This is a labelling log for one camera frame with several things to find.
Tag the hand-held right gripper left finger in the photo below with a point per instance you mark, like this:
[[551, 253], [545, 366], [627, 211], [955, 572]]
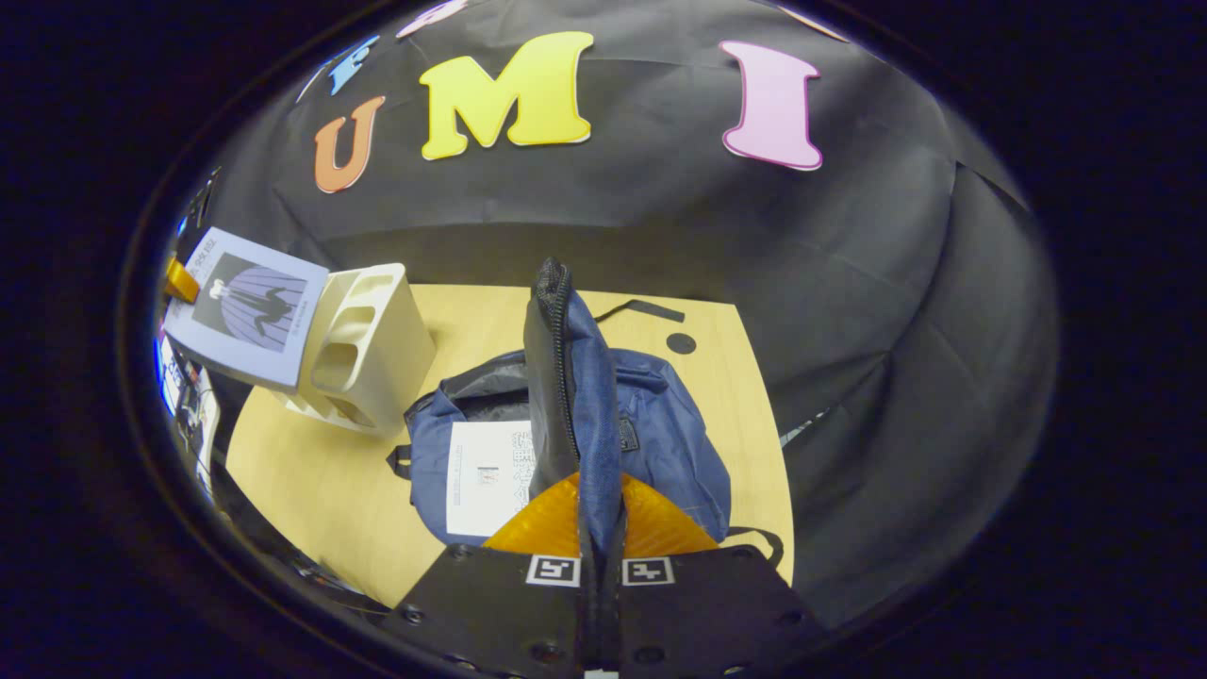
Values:
[[490, 613]]

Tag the black round table grommet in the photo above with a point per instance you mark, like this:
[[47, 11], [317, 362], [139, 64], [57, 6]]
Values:
[[681, 343]]

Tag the white bookshelf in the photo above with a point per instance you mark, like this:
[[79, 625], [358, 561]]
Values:
[[405, 358]]

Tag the lavender cover book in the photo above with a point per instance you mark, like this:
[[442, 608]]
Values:
[[255, 311]]

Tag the colourful printed panel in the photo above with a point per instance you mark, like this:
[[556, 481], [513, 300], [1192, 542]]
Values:
[[168, 377]]

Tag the white power strip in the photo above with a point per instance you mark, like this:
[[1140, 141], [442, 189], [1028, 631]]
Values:
[[203, 424]]

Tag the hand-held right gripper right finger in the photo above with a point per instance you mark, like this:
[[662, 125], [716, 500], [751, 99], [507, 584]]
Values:
[[707, 613]]

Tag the white cover book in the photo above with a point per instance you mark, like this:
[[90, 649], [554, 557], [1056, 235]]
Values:
[[486, 453]]

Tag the blue schoolbag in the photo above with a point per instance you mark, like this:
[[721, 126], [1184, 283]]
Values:
[[660, 443]]

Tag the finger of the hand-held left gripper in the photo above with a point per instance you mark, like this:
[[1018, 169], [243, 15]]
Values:
[[203, 212], [181, 281]]

